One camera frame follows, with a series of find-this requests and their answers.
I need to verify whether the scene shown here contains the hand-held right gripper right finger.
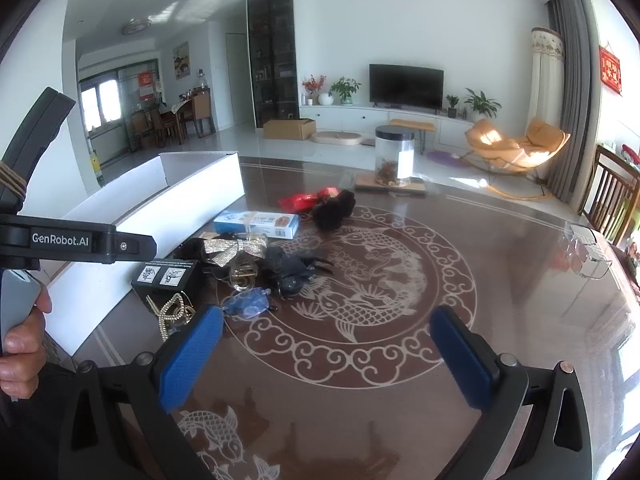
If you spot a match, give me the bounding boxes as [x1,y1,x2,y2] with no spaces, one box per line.
[429,305,593,480]

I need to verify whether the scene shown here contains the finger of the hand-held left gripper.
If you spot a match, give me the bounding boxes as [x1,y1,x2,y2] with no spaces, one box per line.
[115,232,157,264]

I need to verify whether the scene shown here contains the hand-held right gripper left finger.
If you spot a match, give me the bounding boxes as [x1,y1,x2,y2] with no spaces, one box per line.
[60,304,226,480]

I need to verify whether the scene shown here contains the white storage box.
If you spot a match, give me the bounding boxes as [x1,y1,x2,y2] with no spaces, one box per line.
[20,151,246,357]

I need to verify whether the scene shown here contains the black box with white labels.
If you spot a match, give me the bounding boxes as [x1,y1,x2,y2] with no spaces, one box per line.
[131,259,203,306]

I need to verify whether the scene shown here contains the black round case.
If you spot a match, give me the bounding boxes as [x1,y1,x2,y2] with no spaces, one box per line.
[177,237,221,281]

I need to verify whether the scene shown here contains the blue transparent hair clip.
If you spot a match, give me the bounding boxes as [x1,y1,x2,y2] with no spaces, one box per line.
[221,287,273,318]

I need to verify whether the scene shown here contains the gold hair clip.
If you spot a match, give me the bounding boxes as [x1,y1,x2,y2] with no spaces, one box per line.
[229,260,261,291]

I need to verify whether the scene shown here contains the silver bow hair clip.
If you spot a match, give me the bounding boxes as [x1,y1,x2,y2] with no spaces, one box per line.
[200,236,269,267]

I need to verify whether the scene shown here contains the black hair claw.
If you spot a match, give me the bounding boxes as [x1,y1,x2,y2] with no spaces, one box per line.
[265,247,336,301]

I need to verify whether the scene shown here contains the blue and white carton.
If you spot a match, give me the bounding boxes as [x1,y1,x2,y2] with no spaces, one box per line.
[213,210,301,241]

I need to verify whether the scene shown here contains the person's left hand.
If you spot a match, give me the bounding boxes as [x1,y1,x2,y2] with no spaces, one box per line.
[0,287,53,401]

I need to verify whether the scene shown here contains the wooden dining table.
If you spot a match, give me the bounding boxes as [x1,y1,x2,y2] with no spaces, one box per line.
[160,100,196,143]

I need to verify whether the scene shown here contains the brown dining chair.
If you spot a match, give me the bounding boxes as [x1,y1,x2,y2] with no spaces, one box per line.
[190,87,217,138]

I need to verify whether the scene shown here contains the red hair accessory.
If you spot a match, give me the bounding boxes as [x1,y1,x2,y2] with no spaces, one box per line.
[277,186,341,213]

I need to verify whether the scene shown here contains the cardboard box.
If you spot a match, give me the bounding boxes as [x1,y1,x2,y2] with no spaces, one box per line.
[263,118,317,141]

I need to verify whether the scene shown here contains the black fluffy scrunchie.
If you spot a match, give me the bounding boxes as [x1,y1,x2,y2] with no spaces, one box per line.
[312,189,357,231]

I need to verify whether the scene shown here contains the wooden board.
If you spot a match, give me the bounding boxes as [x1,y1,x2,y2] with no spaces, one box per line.
[355,172,428,195]

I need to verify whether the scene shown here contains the purple floor mat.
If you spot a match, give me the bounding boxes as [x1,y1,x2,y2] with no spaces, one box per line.
[427,150,466,167]

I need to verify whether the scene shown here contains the orange rocking chair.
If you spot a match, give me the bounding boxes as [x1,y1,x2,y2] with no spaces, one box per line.
[464,116,572,200]

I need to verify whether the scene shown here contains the clear jar with black lid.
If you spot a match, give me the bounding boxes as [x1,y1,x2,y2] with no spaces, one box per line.
[375,125,416,187]

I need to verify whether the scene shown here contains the wooden slatted chair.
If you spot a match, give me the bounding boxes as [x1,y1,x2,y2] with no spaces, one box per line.
[579,144,640,246]

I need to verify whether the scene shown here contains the round beige floor bed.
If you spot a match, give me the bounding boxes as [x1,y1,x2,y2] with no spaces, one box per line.
[312,130,364,147]

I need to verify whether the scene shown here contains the dark glass cabinet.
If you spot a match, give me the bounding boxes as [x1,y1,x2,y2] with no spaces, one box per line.
[246,0,301,129]

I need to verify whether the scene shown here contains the red flower bouquet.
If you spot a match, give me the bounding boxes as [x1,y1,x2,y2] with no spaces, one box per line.
[301,74,327,106]

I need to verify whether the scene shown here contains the wooden bench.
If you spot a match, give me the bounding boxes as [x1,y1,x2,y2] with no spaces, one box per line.
[389,119,436,153]

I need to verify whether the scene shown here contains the white television cabinet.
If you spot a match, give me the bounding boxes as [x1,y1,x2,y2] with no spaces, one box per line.
[299,104,476,133]

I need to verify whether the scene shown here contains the long-leaf green potted plant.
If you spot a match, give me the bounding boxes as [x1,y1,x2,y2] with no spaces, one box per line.
[462,88,502,120]

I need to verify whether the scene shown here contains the bushy green potted plant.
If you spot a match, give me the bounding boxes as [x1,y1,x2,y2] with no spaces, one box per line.
[330,76,362,106]

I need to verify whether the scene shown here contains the black television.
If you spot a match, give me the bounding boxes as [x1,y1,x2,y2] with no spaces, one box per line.
[369,63,445,111]

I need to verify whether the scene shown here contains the white covered air conditioner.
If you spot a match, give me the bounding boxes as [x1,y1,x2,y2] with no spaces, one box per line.
[527,27,566,133]

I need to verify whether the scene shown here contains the grey curtain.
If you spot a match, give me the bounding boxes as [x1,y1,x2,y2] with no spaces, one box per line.
[545,0,601,206]

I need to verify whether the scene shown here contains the wall painting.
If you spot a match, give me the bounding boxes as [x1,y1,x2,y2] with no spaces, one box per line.
[172,41,192,80]

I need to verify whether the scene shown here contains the red wall hanging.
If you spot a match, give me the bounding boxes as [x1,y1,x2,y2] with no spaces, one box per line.
[599,45,622,96]

